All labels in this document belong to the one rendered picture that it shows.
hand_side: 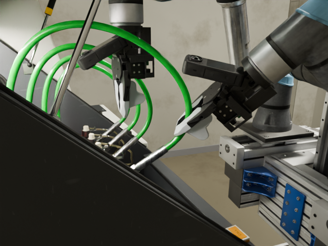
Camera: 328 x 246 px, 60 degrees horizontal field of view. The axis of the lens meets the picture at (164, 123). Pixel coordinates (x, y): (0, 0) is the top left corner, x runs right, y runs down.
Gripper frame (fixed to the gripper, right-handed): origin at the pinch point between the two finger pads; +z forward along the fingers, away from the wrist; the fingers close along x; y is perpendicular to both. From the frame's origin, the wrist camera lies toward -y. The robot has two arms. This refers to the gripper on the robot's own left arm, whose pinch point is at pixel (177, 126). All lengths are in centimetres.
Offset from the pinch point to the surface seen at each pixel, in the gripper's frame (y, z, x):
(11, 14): -50, 22, 27
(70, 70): -21.0, -9.7, -25.0
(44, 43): -39, 24, 30
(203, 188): 113, 110, 149
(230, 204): 127, 90, 127
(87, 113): -15.4, 33.3, 27.3
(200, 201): 23.5, 16.5, 6.3
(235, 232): 26.8, 7.7, -6.4
